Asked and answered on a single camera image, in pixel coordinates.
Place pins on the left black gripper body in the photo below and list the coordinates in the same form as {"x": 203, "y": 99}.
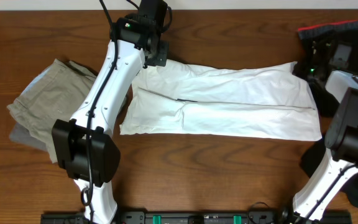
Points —
{"x": 160, "y": 55}

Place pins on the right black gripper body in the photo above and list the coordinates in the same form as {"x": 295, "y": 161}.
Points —
{"x": 307, "y": 70}

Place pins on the white printed t-shirt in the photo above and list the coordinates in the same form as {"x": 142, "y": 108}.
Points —
{"x": 179, "y": 98}

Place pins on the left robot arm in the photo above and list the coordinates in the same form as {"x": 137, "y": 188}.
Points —
{"x": 83, "y": 144}

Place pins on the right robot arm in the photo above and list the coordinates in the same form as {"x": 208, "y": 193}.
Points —
{"x": 340, "y": 158}

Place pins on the black garment red trim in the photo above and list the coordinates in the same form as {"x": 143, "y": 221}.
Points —
{"x": 345, "y": 33}

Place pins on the folded khaki trousers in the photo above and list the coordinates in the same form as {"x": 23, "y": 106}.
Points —
{"x": 54, "y": 94}

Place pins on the folded grey garment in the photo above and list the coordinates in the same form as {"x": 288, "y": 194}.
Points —
{"x": 21, "y": 135}

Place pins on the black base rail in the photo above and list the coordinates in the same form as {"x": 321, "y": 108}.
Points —
{"x": 260, "y": 217}

